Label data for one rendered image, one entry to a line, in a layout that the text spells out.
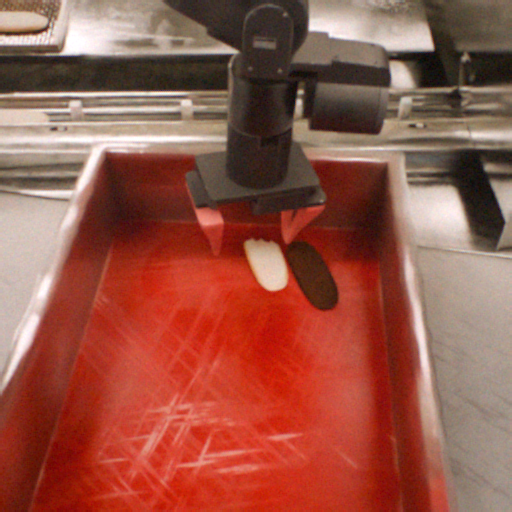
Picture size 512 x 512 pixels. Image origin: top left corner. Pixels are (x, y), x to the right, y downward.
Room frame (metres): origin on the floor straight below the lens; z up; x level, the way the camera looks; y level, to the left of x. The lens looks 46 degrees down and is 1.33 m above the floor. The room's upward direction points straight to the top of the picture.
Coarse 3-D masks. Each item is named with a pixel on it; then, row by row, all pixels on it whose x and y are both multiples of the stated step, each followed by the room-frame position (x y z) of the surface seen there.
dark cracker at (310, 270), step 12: (300, 240) 0.51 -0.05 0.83; (288, 252) 0.49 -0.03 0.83; (300, 252) 0.48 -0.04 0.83; (312, 252) 0.48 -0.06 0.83; (300, 264) 0.47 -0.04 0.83; (312, 264) 0.47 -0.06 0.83; (324, 264) 0.47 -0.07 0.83; (300, 276) 0.45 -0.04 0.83; (312, 276) 0.45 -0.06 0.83; (324, 276) 0.45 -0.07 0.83; (312, 288) 0.43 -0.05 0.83; (324, 288) 0.43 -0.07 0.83; (336, 288) 0.44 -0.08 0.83; (312, 300) 0.42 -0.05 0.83; (324, 300) 0.42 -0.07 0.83; (336, 300) 0.42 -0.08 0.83
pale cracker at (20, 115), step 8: (0, 112) 0.70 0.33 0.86; (8, 112) 0.71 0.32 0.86; (16, 112) 0.70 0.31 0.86; (24, 112) 0.71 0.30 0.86; (32, 112) 0.71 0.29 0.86; (0, 120) 0.69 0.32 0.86; (8, 120) 0.69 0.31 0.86; (16, 120) 0.69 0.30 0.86; (24, 120) 0.69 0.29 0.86; (32, 120) 0.69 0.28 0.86; (40, 120) 0.69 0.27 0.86
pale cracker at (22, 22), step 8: (0, 16) 0.86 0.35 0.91; (8, 16) 0.86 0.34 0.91; (16, 16) 0.86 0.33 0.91; (24, 16) 0.86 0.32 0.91; (32, 16) 0.86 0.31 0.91; (40, 16) 0.87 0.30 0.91; (0, 24) 0.85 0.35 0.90; (8, 24) 0.85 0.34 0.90; (16, 24) 0.85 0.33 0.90; (24, 24) 0.85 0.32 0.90; (32, 24) 0.85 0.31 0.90; (40, 24) 0.85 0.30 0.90
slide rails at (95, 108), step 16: (48, 112) 0.72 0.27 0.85; (64, 112) 0.72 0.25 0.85; (96, 112) 0.72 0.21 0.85; (112, 112) 0.72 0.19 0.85; (128, 112) 0.72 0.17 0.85; (144, 112) 0.72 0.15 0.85; (160, 112) 0.72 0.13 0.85; (176, 112) 0.72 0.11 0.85; (192, 112) 0.72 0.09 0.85; (208, 112) 0.72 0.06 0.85; (224, 112) 0.72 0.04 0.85
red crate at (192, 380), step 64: (128, 256) 0.49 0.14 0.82; (192, 256) 0.49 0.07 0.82; (128, 320) 0.40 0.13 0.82; (192, 320) 0.40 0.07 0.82; (256, 320) 0.40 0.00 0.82; (320, 320) 0.40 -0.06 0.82; (128, 384) 0.33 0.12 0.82; (192, 384) 0.33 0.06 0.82; (256, 384) 0.33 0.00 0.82; (320, 384) 0.33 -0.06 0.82; (384, 384) 0.33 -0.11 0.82; (64, 448) 0.26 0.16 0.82; (128, 448) 0.26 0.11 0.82; (192, 448) 0.26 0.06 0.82; (256, 448) 0.26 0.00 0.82; (320, 448) 0.26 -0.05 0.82; (384, 448) 0.26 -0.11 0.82
